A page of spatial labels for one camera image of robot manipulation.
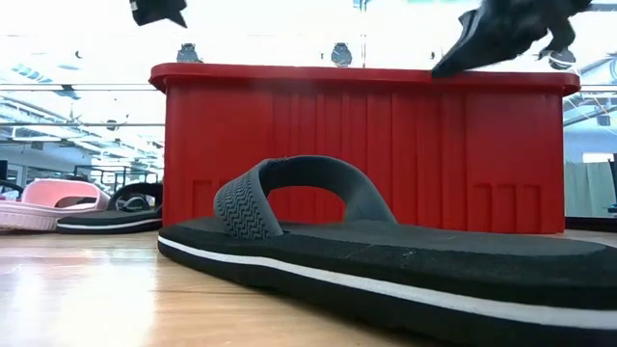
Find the pink slide sandal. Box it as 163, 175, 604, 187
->
0, 177, 111, 232

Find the black flip-flop sandal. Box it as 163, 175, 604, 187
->
56, 181, 165, 236
157, 154, 617, 347

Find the black strap slide sandal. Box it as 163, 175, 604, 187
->
431, 7, 550, 79

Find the pale partition panel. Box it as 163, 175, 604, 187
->
563, 161, 616, 218

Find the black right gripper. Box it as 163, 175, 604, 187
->
481, 0, 594, 54

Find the dark ceiling fixture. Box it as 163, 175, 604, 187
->
548, 47, 577, 72
175, 41, 200, 63
330, 41, 354, 67

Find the red plastic bin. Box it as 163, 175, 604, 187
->
148, 62, 582, 236

